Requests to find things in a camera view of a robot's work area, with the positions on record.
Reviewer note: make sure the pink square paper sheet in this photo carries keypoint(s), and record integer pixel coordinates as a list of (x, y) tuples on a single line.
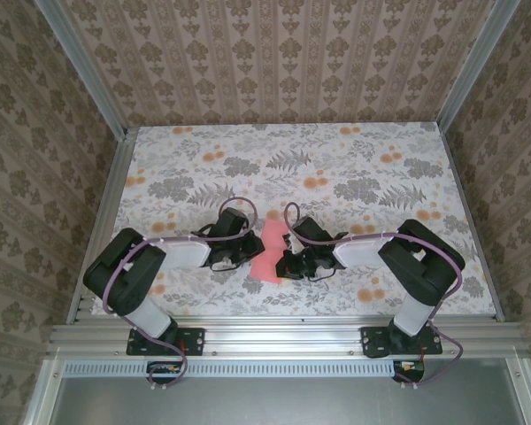
[(265, 265)]

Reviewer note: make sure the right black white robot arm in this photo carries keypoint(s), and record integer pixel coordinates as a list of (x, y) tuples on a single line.
[(425, 265)]

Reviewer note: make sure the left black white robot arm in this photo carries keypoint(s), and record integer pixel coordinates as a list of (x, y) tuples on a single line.
[(124, 274)]

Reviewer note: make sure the grey sheet metal panel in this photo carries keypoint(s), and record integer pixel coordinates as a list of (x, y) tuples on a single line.
[(283, 403)]

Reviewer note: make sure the floral patterned table cover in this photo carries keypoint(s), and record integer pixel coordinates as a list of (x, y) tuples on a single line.
[(248, 150)]

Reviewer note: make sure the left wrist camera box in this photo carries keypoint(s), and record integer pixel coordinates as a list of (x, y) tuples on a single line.
[(232, 221)]

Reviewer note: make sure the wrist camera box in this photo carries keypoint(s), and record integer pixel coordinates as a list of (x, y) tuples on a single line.
[(310, 230), (232, 221)]

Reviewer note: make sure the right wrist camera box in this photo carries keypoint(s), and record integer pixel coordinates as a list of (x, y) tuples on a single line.
[(310, 230)]

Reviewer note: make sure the aluminium mounting rail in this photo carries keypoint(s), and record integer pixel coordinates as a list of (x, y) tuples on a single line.
[(283, 336)]

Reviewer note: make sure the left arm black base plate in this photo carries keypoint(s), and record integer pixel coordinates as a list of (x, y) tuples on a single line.
[(194, 341)]

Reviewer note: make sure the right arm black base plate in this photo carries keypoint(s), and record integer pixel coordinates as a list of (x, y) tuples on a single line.
[(371, 341)]

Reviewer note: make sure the aluminium side rail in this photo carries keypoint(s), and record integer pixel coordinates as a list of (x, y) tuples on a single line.
[(110, 208)]

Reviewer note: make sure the aluminium frame post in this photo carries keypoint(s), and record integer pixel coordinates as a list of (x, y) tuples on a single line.
[(473, 66), (84, 71)]

